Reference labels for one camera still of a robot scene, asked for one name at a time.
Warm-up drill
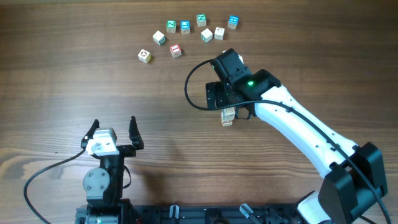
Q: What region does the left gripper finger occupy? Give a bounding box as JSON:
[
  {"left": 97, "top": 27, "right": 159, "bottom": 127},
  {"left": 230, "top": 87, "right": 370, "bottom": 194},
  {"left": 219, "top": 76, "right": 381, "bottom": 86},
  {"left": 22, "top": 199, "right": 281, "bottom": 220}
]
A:
[
  {"left": 80, "top": 119, "right": 100, "bottom": 149},
  {"left": 129, "top": 116, "right": 144, "bottom": 150}
]

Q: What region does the white block blue side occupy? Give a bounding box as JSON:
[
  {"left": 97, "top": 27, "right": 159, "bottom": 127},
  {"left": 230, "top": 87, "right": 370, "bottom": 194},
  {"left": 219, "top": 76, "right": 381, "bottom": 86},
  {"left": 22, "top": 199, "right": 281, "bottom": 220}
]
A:
[{"left": 221, "top": 107, "right": 235, "bottom": 116}]

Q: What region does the white block red side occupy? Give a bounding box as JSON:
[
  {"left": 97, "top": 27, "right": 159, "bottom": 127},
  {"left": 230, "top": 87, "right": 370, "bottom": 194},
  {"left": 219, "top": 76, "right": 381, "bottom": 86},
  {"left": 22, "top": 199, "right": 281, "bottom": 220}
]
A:
[{"left": 221, "top": 120, "right": 233, "bottom": 124}]

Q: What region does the white block yellow C side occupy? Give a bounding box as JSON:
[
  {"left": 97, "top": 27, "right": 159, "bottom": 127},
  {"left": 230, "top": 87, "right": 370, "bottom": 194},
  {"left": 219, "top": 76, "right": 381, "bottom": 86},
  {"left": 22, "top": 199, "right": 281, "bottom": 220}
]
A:
[{"left": 222, "top": 50, "right": 244, "bottom": 63}]

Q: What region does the white block leaf picture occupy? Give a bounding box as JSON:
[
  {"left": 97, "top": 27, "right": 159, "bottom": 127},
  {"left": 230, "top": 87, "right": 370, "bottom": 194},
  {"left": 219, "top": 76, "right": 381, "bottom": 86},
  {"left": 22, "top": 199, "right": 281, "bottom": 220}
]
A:
[{"left": 221, "top": 114, "right": 234, "bottom": 121}]

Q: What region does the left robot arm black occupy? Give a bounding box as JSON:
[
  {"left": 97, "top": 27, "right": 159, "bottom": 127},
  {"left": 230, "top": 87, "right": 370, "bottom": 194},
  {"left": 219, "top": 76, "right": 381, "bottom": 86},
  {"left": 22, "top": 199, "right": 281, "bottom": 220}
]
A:
[{"left": 75, "top": 116, "right": 144, "bottom": 224}]

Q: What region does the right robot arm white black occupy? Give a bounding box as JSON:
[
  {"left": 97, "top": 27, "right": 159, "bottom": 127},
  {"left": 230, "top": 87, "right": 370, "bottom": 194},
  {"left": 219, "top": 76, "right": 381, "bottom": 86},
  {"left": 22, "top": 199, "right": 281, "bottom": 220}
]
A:
[{"left": 206, "top": 49, "right": 391, "bottom": 223}]

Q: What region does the white block number two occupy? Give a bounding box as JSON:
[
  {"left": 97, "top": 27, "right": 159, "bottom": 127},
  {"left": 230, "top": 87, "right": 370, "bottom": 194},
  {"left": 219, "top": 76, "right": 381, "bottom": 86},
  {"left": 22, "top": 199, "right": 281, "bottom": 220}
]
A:
[{"left": 214, "top": 27, "right": 224, "bottom": 40}]

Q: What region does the white block green N side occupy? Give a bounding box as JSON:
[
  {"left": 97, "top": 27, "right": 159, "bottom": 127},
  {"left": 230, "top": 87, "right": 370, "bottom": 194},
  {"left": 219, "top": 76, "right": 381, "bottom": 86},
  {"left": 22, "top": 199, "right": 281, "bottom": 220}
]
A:
[{"left": 201, "top": 28, "right": 213, "bottom": 43}]

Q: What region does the blue block far right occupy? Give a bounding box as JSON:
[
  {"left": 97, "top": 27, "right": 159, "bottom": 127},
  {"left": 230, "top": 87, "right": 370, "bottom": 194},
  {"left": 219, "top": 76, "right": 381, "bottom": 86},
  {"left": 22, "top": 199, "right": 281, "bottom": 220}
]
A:
[{"left": 228, "top": 15, "right": 239, "bottom": 29}]

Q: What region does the red top block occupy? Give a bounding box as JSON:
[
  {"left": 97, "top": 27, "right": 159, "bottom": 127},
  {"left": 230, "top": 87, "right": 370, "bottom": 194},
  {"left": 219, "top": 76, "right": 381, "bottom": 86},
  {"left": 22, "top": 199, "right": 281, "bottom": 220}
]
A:
[{"left": 170, "top": 44, "right": 182, "bottom": 58}]

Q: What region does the green N block right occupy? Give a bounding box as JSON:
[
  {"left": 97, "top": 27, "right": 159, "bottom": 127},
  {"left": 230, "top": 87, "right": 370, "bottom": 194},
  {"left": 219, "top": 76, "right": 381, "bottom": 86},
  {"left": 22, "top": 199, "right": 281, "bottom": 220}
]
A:
[{"left": 196, "top": 14, "right": 206, "bottom": 27}]

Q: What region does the blue top block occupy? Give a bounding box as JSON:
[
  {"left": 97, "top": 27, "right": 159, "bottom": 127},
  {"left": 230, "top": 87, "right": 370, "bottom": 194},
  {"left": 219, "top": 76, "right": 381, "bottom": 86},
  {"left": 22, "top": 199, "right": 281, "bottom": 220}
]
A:
[{"left": 180, "top": 21, "right": 190, "bottom": 34}]

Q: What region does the green N block left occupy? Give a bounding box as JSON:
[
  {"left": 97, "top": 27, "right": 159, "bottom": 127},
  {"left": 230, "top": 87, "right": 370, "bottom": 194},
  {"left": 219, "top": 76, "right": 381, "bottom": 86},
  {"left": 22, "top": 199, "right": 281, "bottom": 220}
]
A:
[{"left": 166, "top": 20, "right": 177, "bottom": 33}]

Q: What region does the black right camera cable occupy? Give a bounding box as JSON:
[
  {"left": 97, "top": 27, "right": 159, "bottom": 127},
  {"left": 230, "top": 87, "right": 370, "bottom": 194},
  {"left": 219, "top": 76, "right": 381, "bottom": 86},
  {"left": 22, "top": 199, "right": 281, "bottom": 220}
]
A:
[{"left": 183, "top": 58, "right": 392, "bottom": 224}]

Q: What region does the black camera cable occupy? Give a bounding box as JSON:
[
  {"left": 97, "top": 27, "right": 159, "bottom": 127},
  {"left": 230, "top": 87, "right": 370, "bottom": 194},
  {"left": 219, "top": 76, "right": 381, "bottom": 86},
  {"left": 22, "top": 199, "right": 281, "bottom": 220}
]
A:
[
  {"left": 23, "top": 149, "right": 86, "bottom": 224},
  {"left": 183, "top": 58, "right": 392, "bottom": 224}
]

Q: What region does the black left camera cable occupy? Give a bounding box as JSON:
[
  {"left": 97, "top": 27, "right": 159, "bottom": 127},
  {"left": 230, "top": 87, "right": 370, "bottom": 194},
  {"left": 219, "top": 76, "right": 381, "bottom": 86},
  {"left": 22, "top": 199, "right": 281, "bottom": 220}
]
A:
[{"left": 23, "top": 149, "right": 86, "bottom": 224}]

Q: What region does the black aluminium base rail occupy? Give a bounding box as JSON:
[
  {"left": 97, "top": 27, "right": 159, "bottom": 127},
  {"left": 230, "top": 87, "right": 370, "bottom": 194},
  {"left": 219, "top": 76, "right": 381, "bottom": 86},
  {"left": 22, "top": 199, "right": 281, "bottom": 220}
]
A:
[{"left": 75, "top": 203, "right": 306, "bottom": 224}]

